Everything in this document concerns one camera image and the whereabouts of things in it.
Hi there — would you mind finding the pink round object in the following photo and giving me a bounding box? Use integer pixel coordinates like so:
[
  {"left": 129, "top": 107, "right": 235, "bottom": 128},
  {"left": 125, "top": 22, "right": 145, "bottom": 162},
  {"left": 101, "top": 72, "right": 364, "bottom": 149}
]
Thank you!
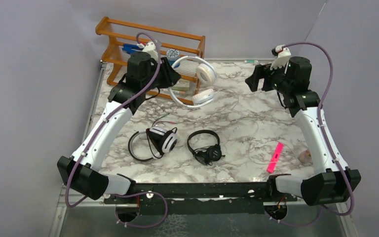
[{"left": 299, "top": 149, "right": 312, "bottom": 164}]

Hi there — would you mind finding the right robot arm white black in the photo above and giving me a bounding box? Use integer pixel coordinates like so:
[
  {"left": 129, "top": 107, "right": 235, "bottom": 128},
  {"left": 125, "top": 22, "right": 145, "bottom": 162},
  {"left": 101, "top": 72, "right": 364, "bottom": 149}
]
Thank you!
[{"left": 245, "top": 56, "right": 361, "bottom": 206}]

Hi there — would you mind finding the black red headset cable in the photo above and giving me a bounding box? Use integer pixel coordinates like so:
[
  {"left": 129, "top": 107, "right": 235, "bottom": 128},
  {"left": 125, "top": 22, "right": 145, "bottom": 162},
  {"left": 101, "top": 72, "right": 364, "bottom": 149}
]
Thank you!
[{"left": 152, "top": 113, "right": 179, "bottom": 130}]

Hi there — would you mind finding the blue black hand tool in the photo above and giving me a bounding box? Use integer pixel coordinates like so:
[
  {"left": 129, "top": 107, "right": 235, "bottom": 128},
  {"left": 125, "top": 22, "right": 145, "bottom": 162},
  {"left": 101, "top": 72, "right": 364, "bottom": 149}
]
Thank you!
[{"left": 121, "top": 43, "right": 144, "bottom": 55}]

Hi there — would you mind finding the small black on-ear headphones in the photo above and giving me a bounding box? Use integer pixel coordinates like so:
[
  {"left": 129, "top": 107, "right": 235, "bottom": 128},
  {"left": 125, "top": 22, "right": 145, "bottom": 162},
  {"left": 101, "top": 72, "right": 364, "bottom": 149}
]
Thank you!
[{"left": 187, "top": 129, "right": 225, "bottom": 166}]

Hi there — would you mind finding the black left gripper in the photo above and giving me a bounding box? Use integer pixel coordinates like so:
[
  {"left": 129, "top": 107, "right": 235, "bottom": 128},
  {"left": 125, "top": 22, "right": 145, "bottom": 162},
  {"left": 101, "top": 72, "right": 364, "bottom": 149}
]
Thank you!
[{"left": 143, "top": 57, "right": 183, "bottom": 92}]

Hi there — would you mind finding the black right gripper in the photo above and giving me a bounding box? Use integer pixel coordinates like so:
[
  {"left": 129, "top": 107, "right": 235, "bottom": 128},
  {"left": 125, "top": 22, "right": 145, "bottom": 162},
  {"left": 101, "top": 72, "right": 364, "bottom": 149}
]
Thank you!
[{"left": 245, "top": 60, "right": 292, "bottom": 95}]

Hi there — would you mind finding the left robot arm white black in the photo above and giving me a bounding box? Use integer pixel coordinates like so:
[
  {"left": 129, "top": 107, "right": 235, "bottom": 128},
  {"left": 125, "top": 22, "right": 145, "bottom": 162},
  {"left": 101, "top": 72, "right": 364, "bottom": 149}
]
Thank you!
[{"left": 57, "top": 51, "right": 181, "bottom": 203}]

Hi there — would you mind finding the small white red box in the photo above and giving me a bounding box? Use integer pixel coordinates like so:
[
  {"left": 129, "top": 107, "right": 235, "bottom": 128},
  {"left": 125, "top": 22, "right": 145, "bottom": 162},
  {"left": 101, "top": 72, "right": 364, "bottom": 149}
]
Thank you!
[{"left": 172, "top": 79, "right": 191, "bottom": 91}]

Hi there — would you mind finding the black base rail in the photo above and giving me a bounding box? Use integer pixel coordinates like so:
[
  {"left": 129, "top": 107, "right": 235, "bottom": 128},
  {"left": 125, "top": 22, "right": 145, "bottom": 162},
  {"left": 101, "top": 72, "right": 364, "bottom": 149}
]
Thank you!
[{"left": 104, "top": 182, "right": 298, "bottom": 216}]

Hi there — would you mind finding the blue lidded jar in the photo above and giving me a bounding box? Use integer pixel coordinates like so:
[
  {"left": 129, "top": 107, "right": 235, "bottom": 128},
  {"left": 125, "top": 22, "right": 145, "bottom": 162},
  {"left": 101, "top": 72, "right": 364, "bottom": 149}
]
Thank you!
[{"left": 166, "top": 48, "right": 180, "bottom": 66}]

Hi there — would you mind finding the white over-ear headphones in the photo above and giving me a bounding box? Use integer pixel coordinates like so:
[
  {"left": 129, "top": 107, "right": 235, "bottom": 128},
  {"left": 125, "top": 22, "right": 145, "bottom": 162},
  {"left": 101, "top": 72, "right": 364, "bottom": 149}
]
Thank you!
[{"left": 168, "top": 56, "right": 217, "bottom": 109}]

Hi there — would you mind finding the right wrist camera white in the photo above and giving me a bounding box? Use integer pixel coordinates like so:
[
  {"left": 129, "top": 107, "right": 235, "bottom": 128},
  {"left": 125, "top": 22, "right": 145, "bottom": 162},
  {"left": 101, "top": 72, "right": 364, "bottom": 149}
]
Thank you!
[{"left": 270, "top": 44, "right": 291, "bottom": 70}]

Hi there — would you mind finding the wooden orange shelf rack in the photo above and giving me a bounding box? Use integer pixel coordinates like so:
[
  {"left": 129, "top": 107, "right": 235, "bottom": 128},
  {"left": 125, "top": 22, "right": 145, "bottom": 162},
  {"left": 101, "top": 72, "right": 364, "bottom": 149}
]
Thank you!
[{"left": 96, "top": 17, "right": 210, "bottom": 105}]

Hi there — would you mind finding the white black gaming headset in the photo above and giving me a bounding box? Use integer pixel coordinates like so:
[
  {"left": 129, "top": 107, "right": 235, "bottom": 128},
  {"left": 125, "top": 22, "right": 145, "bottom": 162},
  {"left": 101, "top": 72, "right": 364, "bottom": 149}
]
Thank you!
[{"left": 128, "top": 125, "right": 178, "bottom": 162}]

